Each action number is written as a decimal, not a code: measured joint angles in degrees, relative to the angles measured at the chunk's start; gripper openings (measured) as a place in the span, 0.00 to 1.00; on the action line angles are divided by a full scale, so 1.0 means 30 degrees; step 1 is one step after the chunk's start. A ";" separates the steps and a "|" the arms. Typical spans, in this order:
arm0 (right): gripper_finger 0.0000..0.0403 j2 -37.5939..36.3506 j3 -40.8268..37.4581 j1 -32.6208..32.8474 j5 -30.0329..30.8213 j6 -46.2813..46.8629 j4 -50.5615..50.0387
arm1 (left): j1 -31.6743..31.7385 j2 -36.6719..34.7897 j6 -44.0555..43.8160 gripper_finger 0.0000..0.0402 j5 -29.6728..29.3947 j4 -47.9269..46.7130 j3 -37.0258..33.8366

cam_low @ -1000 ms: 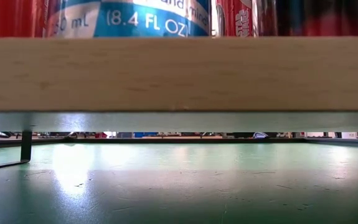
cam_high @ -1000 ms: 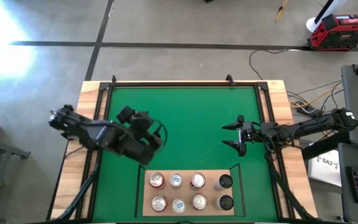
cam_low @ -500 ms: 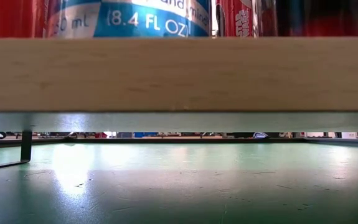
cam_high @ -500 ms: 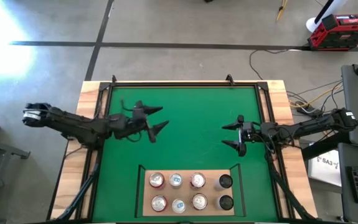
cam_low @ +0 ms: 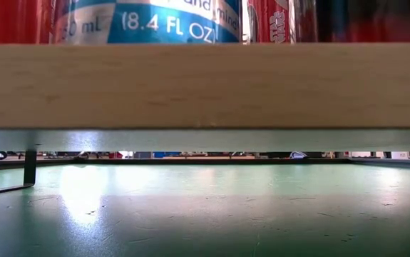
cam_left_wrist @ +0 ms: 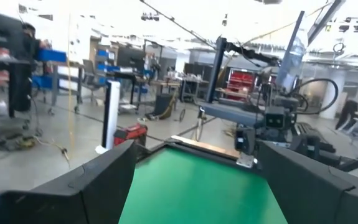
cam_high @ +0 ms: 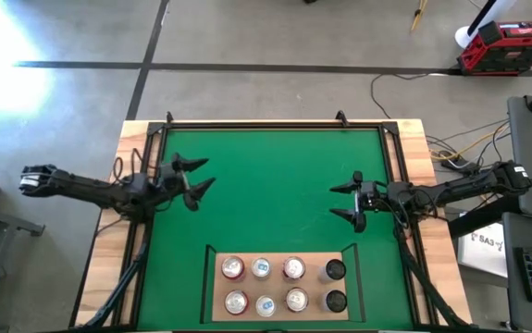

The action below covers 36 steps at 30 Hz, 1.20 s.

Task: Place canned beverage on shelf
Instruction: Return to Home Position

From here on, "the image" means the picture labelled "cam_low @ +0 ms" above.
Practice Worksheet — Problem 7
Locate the blue Red Bull can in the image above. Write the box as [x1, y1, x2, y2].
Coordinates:
[49, 0, 242, 45]

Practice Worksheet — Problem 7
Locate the red Coca-Cola can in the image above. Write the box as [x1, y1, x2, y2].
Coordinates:
[0, 0, 53, 45]
[246, 0, 292, 44]
[289, 0, 410, 44]

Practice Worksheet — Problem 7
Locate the green table mat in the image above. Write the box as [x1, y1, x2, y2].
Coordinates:
[0, 163, 410, 257]

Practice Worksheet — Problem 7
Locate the black table frame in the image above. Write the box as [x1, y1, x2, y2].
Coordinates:
[0, 158, 410, 172]

